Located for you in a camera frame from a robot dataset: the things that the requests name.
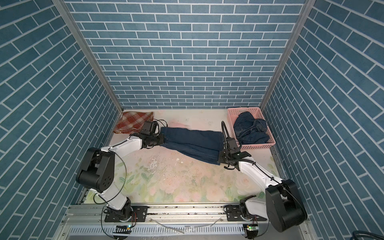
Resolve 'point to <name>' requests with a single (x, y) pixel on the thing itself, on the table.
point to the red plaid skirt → (132, 121)
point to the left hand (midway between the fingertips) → (164, 138)
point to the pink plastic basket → (257, 113)
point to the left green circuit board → (123, 229)
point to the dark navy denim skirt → (250, 131)
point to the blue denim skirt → (201, 145)
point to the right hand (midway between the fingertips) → (219, 154)
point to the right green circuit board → (250, 227)
